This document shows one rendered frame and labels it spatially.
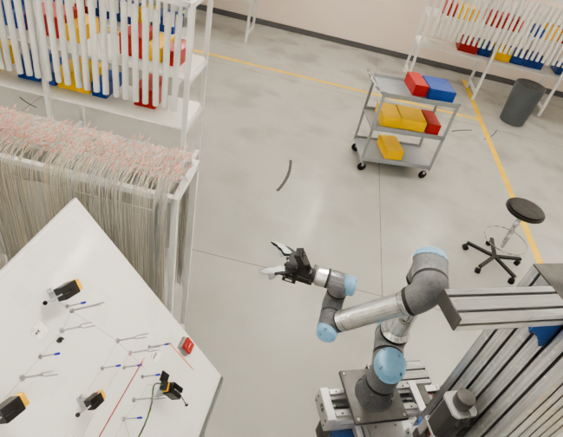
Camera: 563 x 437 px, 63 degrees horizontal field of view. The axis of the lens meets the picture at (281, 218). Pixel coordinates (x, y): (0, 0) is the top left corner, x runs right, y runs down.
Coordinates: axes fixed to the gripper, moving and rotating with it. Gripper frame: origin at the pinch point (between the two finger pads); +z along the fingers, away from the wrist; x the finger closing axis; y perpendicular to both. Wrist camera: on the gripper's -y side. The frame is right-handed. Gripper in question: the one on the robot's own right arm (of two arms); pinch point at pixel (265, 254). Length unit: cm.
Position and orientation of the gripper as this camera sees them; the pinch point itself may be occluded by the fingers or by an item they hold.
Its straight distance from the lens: 172.8
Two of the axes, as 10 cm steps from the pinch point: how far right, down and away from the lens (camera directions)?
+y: -1.5, 6.7, 7.2
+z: -9.5, -3.0, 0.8
